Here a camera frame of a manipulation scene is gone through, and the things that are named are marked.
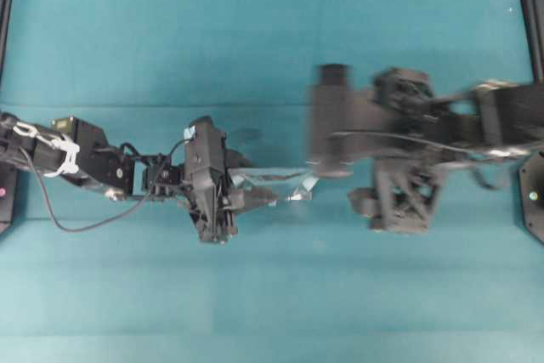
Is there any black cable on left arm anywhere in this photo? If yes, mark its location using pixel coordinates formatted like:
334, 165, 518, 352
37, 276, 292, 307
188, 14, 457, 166
16, 137, 192, 233

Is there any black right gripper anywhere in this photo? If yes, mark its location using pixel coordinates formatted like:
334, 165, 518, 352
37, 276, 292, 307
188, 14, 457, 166
307, 64, 385, 179

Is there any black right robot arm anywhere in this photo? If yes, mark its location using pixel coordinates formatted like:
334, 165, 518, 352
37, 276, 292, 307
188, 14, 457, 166
307, 64, 543, 234

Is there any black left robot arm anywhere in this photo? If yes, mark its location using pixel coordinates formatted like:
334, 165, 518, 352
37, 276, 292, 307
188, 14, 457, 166
1, 112, 277, 244

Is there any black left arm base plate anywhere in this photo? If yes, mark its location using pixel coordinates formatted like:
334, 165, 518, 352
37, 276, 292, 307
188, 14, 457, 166
0, 163, 18, 233

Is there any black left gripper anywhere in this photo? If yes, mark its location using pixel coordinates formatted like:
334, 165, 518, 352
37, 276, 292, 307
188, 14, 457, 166
184, 116, 278, 244

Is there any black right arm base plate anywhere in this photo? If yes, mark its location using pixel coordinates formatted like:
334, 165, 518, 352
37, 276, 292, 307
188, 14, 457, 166
518, 149, 544, 244

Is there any black aluminium frame rail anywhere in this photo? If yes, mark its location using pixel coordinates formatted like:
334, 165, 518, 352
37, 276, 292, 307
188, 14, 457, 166
520, 0, 544, 82

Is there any silver zip bag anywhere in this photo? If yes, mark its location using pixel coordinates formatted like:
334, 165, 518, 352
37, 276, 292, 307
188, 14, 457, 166
229, 167, 320, 206

